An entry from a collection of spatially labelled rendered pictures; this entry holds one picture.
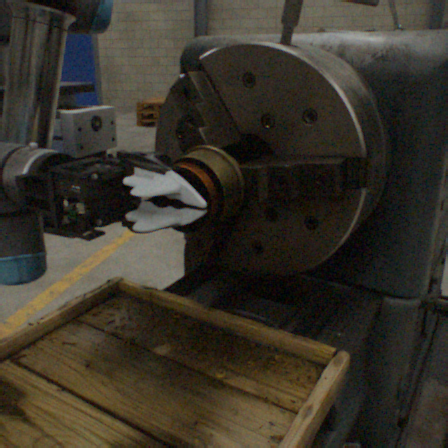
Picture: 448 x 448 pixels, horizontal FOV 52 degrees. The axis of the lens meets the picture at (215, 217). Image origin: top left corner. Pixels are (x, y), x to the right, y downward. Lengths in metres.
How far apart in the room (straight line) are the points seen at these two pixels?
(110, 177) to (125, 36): 11.55
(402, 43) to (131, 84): 11.38
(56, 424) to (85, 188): 0.23
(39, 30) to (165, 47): 10.86
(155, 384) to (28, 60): 0.48
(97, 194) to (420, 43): 0.47
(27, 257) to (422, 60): 0.58
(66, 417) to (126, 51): 11.63
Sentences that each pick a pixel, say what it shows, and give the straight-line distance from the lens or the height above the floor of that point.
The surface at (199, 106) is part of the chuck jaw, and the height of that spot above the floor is 1.16.
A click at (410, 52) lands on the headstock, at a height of 1.23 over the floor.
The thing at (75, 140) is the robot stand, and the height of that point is 1.06.
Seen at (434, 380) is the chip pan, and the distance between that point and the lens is 1.18.
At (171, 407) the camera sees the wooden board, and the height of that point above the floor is 0.89.
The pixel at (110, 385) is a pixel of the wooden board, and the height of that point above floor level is 0.89.
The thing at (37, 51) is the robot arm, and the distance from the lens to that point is 0.73.
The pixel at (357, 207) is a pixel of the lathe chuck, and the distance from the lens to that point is 0.56.
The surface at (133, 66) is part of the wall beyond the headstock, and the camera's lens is 11.93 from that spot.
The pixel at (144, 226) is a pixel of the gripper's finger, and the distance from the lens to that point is 0.46.
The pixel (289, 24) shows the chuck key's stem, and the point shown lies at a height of 1.26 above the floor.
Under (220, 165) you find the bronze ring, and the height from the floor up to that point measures 1.11.
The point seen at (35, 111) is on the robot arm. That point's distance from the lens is 0.74.
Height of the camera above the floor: 1.22
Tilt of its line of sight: 20 degrees down
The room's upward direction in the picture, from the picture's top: straight up
